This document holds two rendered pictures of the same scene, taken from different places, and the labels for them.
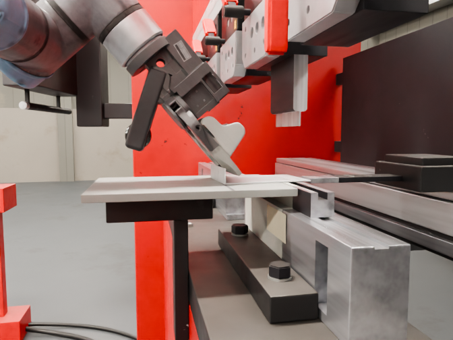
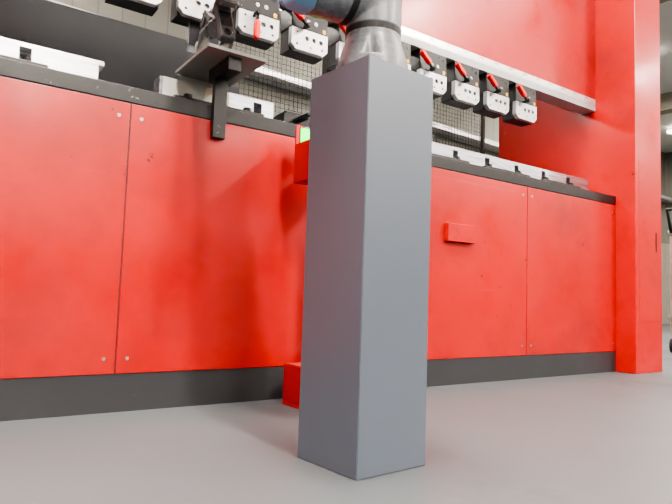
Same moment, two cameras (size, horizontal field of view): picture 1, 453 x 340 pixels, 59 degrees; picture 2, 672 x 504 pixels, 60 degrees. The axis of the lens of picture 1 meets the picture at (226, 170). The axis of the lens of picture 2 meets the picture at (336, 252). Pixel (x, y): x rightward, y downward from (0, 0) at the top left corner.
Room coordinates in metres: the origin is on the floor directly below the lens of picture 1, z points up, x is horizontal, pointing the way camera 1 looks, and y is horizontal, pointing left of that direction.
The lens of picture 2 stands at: (0.90, 1.77, 0.32)
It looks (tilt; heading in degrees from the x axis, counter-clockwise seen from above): 4 degrees up; 247
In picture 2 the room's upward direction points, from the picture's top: 2 degrees clockwise
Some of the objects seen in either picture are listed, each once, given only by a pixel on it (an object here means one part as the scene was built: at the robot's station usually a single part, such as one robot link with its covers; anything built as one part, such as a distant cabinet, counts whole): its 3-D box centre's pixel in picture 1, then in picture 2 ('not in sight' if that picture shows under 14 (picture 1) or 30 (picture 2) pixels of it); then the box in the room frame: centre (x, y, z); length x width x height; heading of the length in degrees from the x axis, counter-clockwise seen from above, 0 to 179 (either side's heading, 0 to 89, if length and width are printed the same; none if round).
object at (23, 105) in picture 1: (48, 102); not in sight; (1.75, 0.77, 1.20); 0.45 x 0.03 x 0.08; 0
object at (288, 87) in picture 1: (287, 94); (202, 40); (0.60, -0.09, 1.13); 0.10 x 0.02 x 0.10; 11
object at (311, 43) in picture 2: not in sight; (304, 34); (0.23, -0.16, 1.26); 0.15 x 0.09 x 0.17; 11
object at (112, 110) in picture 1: (129, 109); not in sight; (1.82, 0.43, 1.17); 0.40 x 0.24 x 0.07; 11
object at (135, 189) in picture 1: (187, 185); (219, 66); (0.57, 0.06, 1.00); 0.26 x 0.18 x 0.01; 101
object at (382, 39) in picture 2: not in sight; (372, 55); (0.38, 0.70, 0.82); 0.15 x 0.15 x 0.10
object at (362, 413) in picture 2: not in sight; (366, 265); (0.38, 0.70, 0.39); 0.18 x 0.18 x 0.78; 16
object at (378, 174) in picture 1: (383, 171); not in sight; (0.62, -0.25, 1.01); 0.26 x 0.12 x 0.05; 101
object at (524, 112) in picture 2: not in sight; (519, 105); (-0.95, -0.40, 1.26); 0.15 x 0.09 x 0.17; 11
